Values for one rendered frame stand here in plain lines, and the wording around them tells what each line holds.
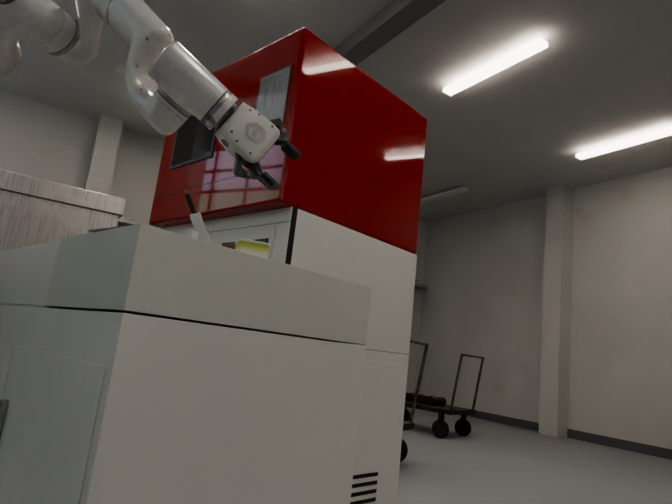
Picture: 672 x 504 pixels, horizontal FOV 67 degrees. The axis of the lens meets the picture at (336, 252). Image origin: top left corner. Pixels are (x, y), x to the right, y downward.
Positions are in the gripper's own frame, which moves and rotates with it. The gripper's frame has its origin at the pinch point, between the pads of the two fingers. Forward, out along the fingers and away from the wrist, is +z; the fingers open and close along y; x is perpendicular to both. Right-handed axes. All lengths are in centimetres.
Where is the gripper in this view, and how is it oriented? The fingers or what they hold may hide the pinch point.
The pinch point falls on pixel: (283, 169)
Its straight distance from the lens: 109.2
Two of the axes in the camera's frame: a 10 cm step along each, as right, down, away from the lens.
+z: 7.1, 6.3, 3.2
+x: -5.4, 1.9, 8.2
